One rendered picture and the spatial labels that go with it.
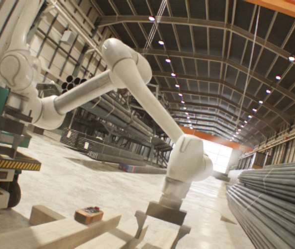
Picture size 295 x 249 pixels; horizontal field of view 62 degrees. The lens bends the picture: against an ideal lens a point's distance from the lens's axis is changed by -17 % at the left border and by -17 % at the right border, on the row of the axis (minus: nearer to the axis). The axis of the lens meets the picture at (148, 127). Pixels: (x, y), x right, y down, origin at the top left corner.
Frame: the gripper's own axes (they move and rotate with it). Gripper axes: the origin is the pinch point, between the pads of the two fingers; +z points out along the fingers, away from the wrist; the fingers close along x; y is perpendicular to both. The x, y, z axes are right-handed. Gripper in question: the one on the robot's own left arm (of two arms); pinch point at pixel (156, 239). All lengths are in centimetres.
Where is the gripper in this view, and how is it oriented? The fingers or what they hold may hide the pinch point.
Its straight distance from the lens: 100.1
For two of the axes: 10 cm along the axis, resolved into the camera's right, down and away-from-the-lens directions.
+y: 2.1, 1.6, 9.7
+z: -3.1, 9.5, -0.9
